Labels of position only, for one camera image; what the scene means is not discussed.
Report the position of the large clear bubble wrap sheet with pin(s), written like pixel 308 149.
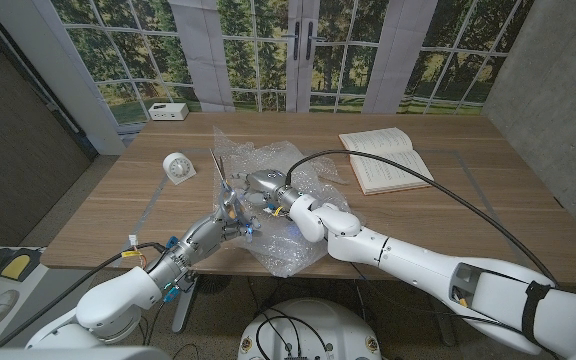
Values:
pixel 278 250

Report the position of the grey table leg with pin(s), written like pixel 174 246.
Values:
pixel 448 332

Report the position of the white floor mat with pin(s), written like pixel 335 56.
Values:
pixel 30 285

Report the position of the dark brown door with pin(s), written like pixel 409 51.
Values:
pixel 8 150

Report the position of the white round kitchen timer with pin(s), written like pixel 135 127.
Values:
pixel 178 169

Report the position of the small clear bubble wrap piece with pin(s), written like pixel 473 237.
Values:
pixel 333 172

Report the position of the open paperback book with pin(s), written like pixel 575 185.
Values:
pixel 378 140

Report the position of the white power socket box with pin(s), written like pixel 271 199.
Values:
pixel 168 111

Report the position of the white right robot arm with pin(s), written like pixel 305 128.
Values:
pixel 418 260

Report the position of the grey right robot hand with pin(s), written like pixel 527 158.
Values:
pixel 270 182

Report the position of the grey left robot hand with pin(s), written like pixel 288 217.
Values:
pixel 208 232

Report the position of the printed forest window backdrop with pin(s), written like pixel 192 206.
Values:
pixel 133 50

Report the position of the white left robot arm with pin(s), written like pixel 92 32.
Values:
pixel 113 300

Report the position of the white table leg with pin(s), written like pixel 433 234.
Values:
pixel 184 310

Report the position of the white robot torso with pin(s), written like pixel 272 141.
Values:
pixel 313 330

